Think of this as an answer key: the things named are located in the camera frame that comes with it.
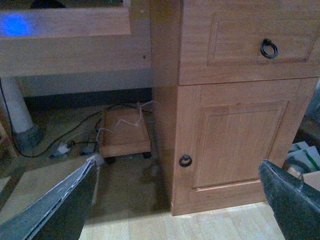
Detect white power adapter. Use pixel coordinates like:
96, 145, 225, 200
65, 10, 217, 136
57, 143, 71, 155

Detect white charger cable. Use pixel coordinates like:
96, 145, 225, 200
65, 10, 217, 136
95, 100, 160, 144

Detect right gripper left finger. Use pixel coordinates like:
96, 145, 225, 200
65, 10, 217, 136
0, 160, 98, 240

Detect wooden cabinet door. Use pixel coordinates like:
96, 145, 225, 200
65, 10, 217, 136
171, 77, 318, 216

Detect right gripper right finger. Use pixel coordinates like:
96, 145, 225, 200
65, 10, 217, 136
258, 159, 320, 240

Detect black door ring pull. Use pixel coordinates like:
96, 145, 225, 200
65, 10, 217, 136
179, 154, 193, 168

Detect wooden rolling stand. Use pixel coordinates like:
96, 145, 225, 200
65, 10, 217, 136
96, 102, 152, 165

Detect white pipe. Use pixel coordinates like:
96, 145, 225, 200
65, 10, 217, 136
1, 77, 34, 134

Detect black drawer ring pull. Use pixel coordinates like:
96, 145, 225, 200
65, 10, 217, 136
260, 38, 279, 59

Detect wooden desk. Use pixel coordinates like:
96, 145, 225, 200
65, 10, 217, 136
0, 0, 320, 217

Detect cardboard box with green stripes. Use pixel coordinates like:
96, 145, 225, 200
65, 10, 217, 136
285, 141, 320, 173

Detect black power cable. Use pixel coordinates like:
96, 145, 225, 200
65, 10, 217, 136
0, 79, 141, 159

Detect wooden drawer front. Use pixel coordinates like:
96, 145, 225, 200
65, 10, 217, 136
179, 0, 320, 85

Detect wooden keyboard tray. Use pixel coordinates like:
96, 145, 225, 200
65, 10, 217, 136
0, 7, 131, 39

